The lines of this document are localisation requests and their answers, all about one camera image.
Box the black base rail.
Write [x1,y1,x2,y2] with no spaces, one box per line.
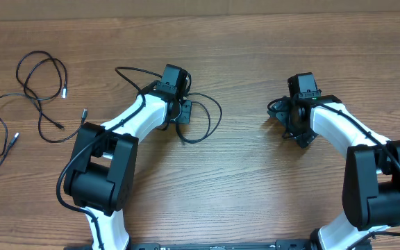
[126,240,318,250]

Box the thin black usb cable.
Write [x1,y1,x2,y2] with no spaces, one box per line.
[174,92,224,144]

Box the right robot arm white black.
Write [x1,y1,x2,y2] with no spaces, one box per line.
[267,96,400,249]

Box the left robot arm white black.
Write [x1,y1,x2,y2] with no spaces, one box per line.
[56,81,191,249]

